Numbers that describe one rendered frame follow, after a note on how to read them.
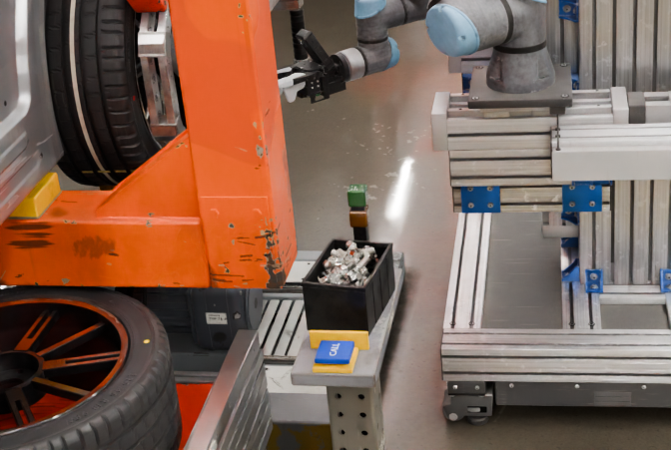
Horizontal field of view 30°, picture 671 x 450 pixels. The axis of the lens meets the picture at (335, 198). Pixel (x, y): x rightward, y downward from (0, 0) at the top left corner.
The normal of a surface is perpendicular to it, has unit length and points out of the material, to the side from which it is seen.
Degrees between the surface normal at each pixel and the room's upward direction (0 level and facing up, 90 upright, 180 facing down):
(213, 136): 90
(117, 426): 90
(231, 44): 90
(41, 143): 90
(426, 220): 0
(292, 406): 0
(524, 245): 0
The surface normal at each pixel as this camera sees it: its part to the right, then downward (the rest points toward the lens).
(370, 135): -0.09, -0.90
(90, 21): -0.19, -0.10
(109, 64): -0.19, 0.19
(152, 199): -0.18, 0.44
